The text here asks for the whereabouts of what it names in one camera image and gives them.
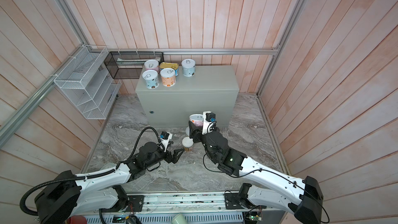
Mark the white wire mesh shelf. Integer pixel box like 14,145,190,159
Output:
54,45,121,120

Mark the teal label can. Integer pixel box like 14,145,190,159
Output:
142,69,160,89

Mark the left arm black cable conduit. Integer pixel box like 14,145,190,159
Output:
19,127,161,217

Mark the aluminium left rail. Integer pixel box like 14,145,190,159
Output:
1,44,85,148

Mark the grey metal cabinet counter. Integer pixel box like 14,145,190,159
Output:
135,65,239,128

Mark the aluminium right post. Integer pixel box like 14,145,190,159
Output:
255,0,306,96

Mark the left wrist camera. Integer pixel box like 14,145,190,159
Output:
158,131,173,152

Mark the red label can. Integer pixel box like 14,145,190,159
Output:
189,114,204,127

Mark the orange label pull-tab can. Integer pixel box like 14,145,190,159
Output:
160,68,176,87

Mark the pink label can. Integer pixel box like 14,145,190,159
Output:
144,60,160,73

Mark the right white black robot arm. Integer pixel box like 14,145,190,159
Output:
189,122,325,224

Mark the black mesh wall basket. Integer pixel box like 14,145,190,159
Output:
104,51,164,79

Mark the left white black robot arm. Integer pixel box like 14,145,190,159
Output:
34,142,184,224

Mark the aluminium back rail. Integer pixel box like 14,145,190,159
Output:
106,48,279,56

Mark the small orange can white lid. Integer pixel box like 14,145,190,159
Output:
182,137,194,152

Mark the blue label can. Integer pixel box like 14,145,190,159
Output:
181,59,196,77

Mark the red cup with tools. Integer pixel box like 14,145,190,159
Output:
65,215,87,224

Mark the gold rectangular tin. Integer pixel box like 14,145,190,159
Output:
159,62,179,76

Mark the aluminium rail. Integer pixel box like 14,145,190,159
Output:
106,48,279,56
57,190,312,217
1,44,85,148

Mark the aluminium front rail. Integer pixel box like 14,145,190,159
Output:
57,190,312,217

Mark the white cup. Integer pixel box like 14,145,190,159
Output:
171,214,188,224

